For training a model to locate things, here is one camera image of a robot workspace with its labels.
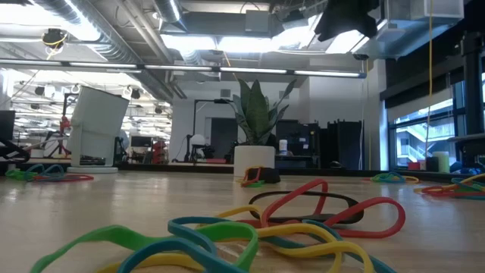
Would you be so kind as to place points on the black block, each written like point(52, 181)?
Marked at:
point(271, 175)

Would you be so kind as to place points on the wide black rubber band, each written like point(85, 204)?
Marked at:
point(354, 214)

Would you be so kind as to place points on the white tilted bin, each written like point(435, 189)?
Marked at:
point(94, 125)

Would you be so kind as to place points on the grey ceiling box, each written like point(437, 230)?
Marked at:
point(257, 21)

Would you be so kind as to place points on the long LED light bar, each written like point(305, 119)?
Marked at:
point(250, 70)

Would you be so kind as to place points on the black cabinet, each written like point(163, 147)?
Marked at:
point(299, 140)

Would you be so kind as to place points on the black folding screen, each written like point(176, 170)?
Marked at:
point(343, 146)

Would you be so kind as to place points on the black vertical pole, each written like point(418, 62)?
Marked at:
point(473, 98)

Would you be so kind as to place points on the white wipes canister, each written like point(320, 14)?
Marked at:
point(283, 148)

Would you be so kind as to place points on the black computer mouse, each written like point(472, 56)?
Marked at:
point(335, 164)

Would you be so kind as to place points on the small red box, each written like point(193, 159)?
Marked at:
point(413, 166)

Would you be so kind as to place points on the black desk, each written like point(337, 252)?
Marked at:
point(470, 137)

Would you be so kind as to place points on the small black box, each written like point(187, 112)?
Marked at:
point(431, 164)

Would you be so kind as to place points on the pale green cylinder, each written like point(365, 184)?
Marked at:
point(441, 162)

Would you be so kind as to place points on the snake plant in white pot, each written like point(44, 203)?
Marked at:
point(254, 161)

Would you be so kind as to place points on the white globe lamp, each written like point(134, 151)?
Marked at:
point(197, 140)

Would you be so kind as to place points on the pink flat tray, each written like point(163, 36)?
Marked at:
point(216, 161)

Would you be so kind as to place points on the red machine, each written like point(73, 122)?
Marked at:
point(159, 151)

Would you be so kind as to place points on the red tripod stand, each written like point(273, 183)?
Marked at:
point(65, 124)

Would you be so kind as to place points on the black office monitor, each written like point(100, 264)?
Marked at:
point(7, 125)

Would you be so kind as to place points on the grey rectangular air duct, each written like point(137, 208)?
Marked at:
point(398, 41)

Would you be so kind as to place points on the black aluminium table frame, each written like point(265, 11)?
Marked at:
point(170, 167)

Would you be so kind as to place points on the black wall screen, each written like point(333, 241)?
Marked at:
point(141, 141)

